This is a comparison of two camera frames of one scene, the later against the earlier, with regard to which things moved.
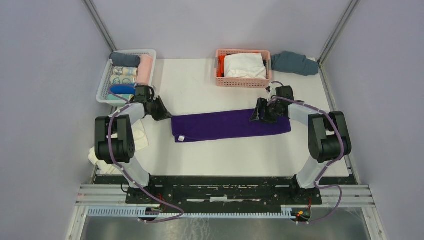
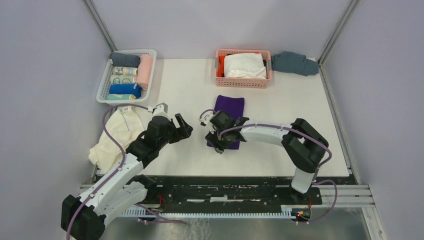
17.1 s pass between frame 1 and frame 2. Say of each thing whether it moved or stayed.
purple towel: moved
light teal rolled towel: stayed
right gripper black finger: moved
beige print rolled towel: stayed
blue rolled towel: stayed
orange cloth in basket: stayed
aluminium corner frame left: stayed
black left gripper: moved
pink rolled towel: stayed
